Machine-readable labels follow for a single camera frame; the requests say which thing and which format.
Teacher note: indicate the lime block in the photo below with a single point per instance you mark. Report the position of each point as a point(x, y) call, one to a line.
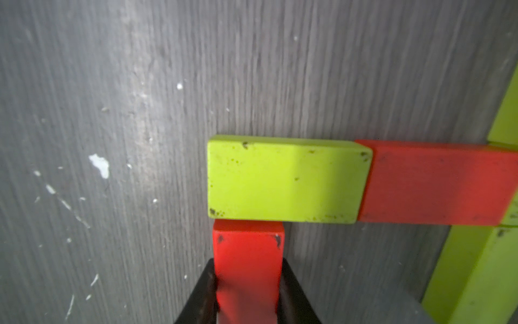
point(503, 132)
point(292, 180)
point(510, 216)
point(475, 279)

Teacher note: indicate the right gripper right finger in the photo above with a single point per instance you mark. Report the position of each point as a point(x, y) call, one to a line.
point(293, 305)

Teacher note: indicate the lime block top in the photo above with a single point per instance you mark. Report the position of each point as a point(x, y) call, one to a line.
point(503, 132)

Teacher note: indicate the red block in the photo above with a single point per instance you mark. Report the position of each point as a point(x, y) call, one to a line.
point(248, 257)
point(438, 184)

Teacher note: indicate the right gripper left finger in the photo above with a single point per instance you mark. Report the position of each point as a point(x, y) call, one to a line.
point(202, 306)

